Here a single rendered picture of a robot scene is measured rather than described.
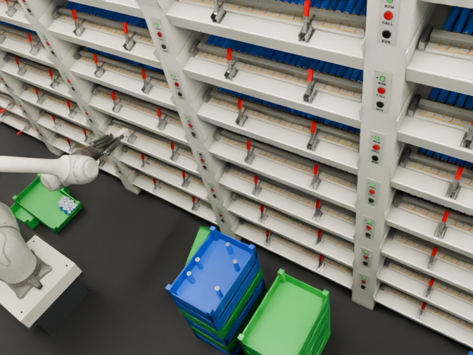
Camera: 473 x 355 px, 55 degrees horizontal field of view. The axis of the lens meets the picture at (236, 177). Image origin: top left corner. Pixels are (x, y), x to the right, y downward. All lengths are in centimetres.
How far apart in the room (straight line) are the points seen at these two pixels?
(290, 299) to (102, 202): 137
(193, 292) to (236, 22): 98
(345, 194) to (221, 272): 56
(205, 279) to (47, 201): 132
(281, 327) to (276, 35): 102
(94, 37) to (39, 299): 111
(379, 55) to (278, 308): 102
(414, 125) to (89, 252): 183
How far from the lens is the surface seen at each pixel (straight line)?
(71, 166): 178
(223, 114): 157
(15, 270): 211
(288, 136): 145
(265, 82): 135
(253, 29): 123
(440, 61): 108
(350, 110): 124
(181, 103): 164
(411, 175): 134
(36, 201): 280
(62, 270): 218
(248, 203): 201
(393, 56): 106
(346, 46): 112
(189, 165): 197
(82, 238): 260
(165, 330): 216
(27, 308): 217
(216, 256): 178
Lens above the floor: 191
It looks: 49 degrees down
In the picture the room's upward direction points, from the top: 15 degrees counter-clockwise
